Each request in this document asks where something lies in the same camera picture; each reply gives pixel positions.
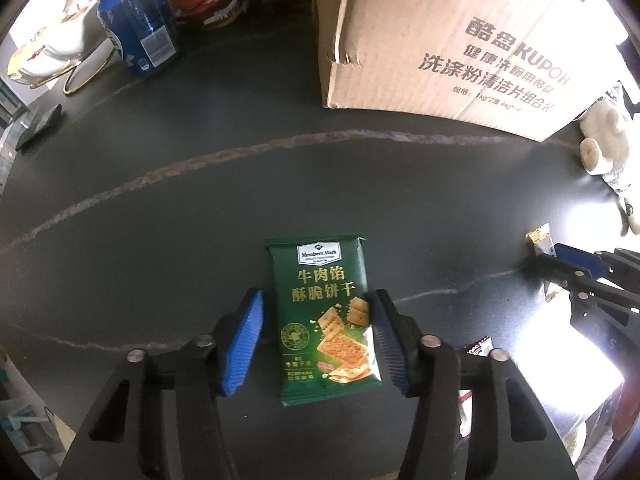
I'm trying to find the small gold white candy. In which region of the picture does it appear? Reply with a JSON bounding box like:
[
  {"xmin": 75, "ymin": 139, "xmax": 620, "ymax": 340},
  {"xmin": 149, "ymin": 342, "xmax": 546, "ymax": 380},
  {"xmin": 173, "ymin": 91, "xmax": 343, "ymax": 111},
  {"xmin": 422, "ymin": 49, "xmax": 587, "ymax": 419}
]
[{"xmin": 525, "ymin": 222, "xmax": 561, "ymax": 302}]

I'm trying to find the green beef cracker packet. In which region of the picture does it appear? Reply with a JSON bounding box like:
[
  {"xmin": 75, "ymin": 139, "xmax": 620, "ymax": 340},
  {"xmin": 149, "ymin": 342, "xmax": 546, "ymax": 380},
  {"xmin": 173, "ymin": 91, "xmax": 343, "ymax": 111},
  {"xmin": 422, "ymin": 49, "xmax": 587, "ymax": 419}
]
[{"xmin": 266, "ymin": 235, "xmax": 382, "ymax": 406}]

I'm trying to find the red white snack packet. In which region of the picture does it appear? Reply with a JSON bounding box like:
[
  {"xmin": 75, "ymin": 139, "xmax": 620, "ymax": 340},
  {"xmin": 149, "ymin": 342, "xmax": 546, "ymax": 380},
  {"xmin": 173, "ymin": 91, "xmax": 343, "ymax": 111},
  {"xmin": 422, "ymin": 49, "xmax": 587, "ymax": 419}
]
[{"xmin": 460, "ymin": 336, "xmax": 494, "ymax": 358}]

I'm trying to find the white plush toy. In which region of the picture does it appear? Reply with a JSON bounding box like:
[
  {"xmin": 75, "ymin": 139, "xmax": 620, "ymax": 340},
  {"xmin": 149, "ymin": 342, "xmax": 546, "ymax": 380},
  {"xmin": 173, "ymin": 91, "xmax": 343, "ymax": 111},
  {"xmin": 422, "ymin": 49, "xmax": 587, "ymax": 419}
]
[{"xmin": 578, "ymin": 81, "xmax": 639, "ymax": 235}]

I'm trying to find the brown cardboard box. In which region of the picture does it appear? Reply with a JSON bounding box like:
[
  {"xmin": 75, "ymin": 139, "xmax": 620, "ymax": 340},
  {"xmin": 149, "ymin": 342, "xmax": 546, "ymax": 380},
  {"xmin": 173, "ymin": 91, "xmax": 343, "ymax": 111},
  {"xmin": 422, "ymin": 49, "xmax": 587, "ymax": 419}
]
[{"xmin": 314, "ymin": 0, "xmax": 623, "ymax": 141}]

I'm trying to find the blue soda can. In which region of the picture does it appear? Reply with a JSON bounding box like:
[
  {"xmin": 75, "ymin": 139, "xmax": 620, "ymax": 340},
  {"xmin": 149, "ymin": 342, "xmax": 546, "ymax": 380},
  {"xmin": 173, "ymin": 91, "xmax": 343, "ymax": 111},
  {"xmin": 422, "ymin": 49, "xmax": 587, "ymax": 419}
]
[{"xmin": 98, "ymin": 0, "xmax": 179, "ymax": 77}]

